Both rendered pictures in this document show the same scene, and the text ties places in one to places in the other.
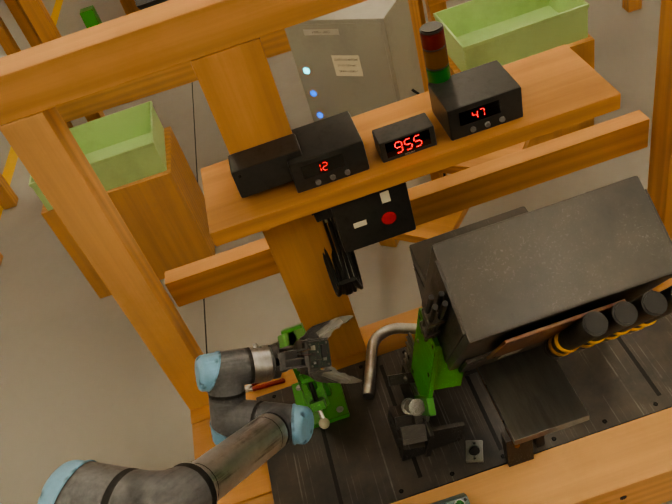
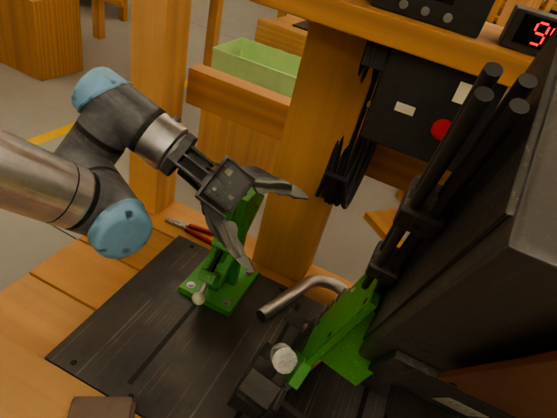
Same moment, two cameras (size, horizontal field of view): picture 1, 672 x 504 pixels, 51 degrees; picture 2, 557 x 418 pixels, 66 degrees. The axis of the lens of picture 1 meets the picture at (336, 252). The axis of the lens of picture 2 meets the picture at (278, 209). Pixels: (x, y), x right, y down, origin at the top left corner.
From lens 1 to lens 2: 94 cm
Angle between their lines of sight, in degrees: 13
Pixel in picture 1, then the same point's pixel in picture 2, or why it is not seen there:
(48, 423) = not seen: hidden behind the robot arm
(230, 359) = (129, 95)
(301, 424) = (113, 222)
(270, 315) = not seen: hidden behind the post
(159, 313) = (157, 75)
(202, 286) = (215, 98)
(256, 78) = not seen: outside the picture
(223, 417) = (64, 151)
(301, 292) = (288, 167)
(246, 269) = (262, 114)
